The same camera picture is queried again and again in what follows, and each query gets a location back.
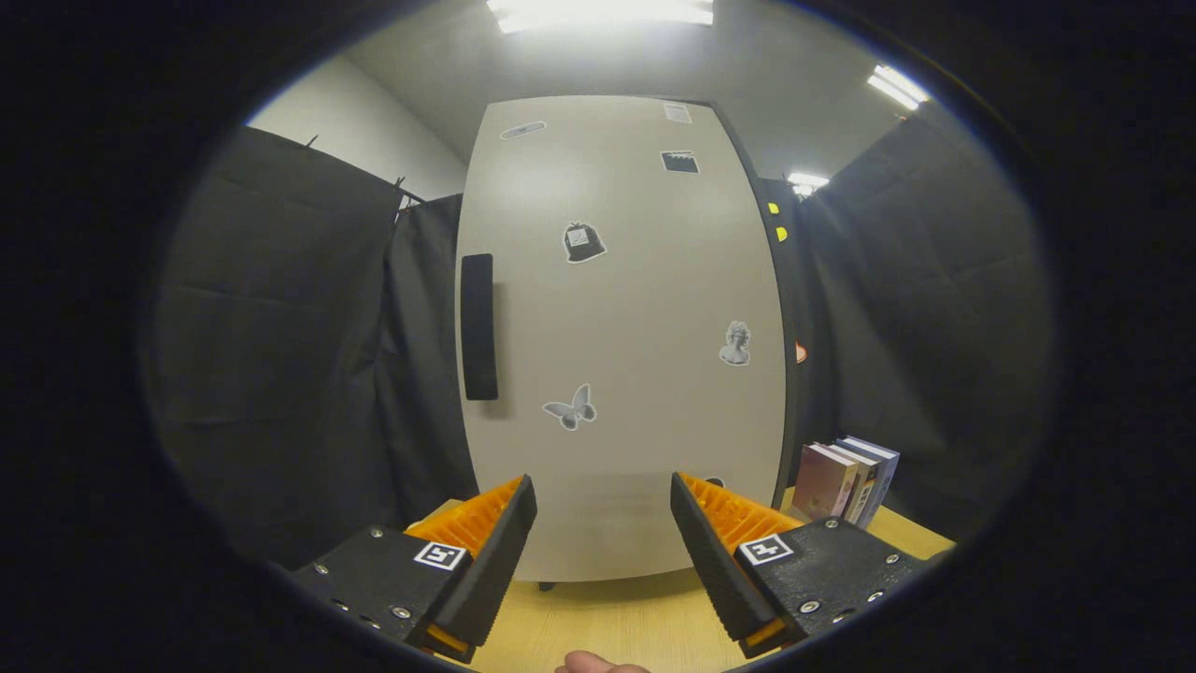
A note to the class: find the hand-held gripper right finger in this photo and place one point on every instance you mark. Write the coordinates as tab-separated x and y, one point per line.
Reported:
715	570

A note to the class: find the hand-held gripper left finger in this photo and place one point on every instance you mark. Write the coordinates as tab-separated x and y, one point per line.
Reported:
500	561

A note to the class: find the beige cabinet door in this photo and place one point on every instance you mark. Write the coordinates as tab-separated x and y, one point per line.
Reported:
635	280

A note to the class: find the grey cabinet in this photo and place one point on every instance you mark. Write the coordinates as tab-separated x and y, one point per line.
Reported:
545	585

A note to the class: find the white spine book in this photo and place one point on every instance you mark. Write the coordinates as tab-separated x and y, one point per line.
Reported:
864	491

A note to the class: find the large ceiling light panel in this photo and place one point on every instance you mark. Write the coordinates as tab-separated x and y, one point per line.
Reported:
598	13

